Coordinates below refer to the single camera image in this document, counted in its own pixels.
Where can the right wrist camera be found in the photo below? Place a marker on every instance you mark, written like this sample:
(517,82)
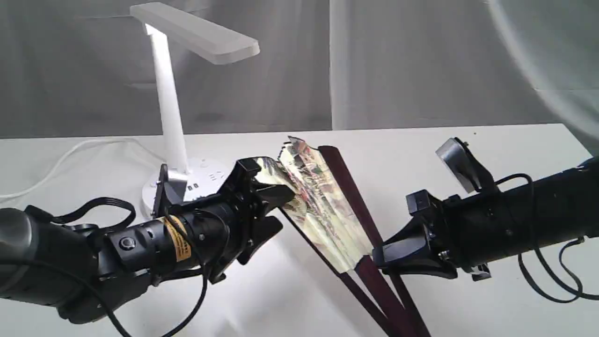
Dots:
(471,174)

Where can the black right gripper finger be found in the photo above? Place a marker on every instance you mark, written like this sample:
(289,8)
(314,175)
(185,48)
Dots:
(412,256)
(413,237)

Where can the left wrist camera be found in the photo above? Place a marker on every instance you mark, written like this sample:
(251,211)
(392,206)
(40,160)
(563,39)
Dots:
(170,191)

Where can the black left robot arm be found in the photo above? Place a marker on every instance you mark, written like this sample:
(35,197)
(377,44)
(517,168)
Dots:
(90,262)

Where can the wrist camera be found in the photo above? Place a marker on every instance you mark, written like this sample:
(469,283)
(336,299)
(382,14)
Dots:
(471,174)
(170,191)

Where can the white desk lamp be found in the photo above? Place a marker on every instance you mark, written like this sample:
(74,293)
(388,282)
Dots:
(191,178)

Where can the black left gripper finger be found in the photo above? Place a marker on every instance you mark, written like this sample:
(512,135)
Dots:
(261,232)
(266,197)

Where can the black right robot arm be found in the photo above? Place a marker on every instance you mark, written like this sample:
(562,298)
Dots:
(552,210)

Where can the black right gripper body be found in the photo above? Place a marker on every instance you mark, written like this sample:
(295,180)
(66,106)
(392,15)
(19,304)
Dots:
(465,232)

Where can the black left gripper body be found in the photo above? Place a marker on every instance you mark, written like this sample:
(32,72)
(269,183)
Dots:
(219,224)

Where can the painted folding paper fan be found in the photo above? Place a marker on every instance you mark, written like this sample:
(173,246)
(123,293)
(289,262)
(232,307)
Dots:
(328,211)

